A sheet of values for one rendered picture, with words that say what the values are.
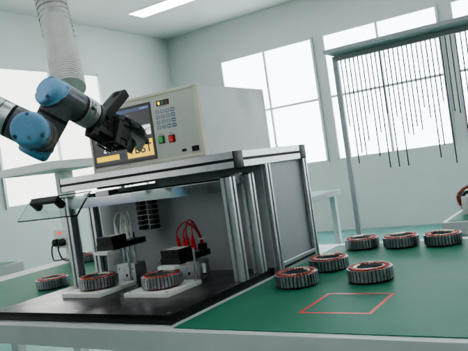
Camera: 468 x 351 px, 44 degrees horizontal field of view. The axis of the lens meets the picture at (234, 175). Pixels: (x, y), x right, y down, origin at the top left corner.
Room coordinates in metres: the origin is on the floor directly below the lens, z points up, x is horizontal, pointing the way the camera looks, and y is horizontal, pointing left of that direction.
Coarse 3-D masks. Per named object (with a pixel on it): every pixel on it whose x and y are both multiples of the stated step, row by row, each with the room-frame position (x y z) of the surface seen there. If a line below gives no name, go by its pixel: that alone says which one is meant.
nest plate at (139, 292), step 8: (184, 280) 1.61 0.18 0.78; (192, 280) 1.59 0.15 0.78; (200, 280) 1.58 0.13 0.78; (168, 288) 1.52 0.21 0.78; (176, 288) 1.50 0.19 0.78; (184, 288) 1.52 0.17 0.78; (128, 296) 1.53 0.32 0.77; (136, 296) 1.52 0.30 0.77; (144, 296) 1.50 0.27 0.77; (152, 296) 1.49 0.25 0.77; (160, 296) 1.47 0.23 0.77; (168, 296) 1.46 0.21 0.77
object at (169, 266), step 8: (176, 248) 1.62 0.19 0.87; (184, 248) 1.61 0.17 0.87; (208, 248) 1.70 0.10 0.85; (168, 256) 1.61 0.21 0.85; (176, 256) 1.59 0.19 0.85; (184, 256) 1.60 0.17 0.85; (200, 256) 1.66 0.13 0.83; (168, 264) 1.61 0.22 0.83; (176, 264) 1.59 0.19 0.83; (184, 264) 1.60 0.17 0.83
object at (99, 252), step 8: (104, 240) 1.73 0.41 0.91; (112, 240) 1.72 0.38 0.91; (120, 240) 1.75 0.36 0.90; (128, 240) 1.77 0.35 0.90; (136, 240) 1.80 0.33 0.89; (144, 240) 1.83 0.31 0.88; (104, 248) 1.73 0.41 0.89; (112, 248) 1.71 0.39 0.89; (120, 248) 1.74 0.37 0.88; (128, 248) 1.81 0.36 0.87; (136, 256) 1.80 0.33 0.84
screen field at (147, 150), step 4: (152, 140) 1.71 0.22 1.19; (144, 144) 1.73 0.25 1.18; (148, 144) 1.72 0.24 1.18; (152, 144) 1.71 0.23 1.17; (144, 148) 1.73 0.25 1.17; (148, 148) 1.72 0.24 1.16; (152, 148) 1.71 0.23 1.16; (132, 152) 1.76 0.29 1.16; (136, 152) 1.75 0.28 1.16; (140, 152) 1.74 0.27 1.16; (144, 152) 1.73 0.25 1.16; (148, 152) 1.72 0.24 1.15; (152, 152) 1.72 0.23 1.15; (128, 156) 1.77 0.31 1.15; (132, 156) 1.76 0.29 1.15; (136, 156) 1.75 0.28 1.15; (140, 156) 1.74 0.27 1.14
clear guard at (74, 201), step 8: (136, 184) 1.70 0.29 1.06; (144, 184) 1.73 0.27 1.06; (80, 192) 1.56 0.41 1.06; (88, 192) 1.54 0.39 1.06; (64, 200) 1.58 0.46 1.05; (72, 200) 1.55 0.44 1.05; (80, 200) 1.54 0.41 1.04; (32, 208) 1.63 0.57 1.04; (48, 208) 1.59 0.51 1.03; (56, 208) 1.57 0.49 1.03; (64, 208) 1.55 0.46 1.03; (72, 208) 1.53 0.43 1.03; (80, 208) 1.51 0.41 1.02; (24, 216) 1.62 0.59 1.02; (32, 216) 1.60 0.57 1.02; (40, 216) 1.58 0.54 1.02; (48, 216) 1.56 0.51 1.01; (56, 216) 1.54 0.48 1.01; (64, 216) 1.52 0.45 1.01; (72, 216) 1.51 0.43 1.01
